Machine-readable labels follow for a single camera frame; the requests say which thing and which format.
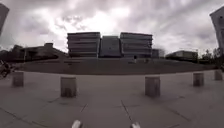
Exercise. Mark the low pale building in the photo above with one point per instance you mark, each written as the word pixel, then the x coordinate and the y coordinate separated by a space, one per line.
pixel 181 55

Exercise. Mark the wide building with banded floors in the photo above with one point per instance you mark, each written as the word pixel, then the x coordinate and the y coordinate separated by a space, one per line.
pixel 83 45

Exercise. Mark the tall grey building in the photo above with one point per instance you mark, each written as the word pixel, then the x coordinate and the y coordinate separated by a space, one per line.
pixel 2 16
pixel 218 26

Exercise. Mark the dark lawn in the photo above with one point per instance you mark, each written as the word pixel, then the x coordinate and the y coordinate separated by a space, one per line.
pixel 110 66

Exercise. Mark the short concrete bollard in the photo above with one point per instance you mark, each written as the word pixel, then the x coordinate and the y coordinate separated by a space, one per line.
pixel 218 75
pixel 198 79
pixel 68 87
pixel 152 86
pixel 17 79

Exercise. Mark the robot's own part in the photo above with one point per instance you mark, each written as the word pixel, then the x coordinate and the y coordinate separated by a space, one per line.
pixel 135 125
pixel 76 124

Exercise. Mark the bicycle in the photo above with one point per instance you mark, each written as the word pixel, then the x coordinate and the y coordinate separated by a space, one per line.
pixel 5 69

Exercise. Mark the grey concrete slab pavement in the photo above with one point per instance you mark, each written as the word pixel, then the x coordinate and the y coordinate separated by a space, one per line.
pixel 110 100

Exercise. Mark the low dark building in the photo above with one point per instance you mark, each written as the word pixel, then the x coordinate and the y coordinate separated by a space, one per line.
pixel 43 51

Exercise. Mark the group of trees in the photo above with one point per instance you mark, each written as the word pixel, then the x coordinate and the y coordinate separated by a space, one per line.
pixel 213 57

